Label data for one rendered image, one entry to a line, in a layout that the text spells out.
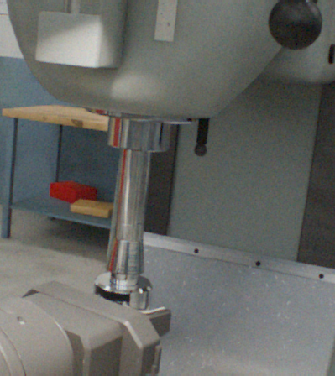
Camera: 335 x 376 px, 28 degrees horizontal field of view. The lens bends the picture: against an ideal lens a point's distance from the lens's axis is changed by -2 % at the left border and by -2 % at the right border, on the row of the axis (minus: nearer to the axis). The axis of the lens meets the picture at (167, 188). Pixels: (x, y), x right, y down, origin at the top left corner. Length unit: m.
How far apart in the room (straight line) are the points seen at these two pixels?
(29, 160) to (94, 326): 5.03
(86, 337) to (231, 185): 0.47
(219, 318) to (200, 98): 0.48
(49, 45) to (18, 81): 5.10
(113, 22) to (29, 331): 0.20
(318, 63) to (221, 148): 0.33
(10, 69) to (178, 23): 5.14
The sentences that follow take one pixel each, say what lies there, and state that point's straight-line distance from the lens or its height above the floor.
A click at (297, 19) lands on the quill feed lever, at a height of 1.38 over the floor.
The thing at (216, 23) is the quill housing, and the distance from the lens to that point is 0.42.
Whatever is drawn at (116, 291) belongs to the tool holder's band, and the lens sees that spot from 0.53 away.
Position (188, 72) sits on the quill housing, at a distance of 0.43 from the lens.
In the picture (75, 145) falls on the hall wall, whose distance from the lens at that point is 5.27.
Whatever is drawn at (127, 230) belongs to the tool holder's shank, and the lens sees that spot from 0.53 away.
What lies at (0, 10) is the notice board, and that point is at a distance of 5.63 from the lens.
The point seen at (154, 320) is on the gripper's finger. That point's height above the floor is 1.15.
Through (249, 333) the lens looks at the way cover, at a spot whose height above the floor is 1.02.
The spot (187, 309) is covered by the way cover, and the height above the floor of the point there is 1.03.
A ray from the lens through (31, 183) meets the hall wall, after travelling 5.51.
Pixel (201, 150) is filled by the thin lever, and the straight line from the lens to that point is 0.50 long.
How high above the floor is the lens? 1.35
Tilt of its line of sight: 11 degrees down
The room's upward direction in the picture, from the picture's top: 6 degrees clockwise
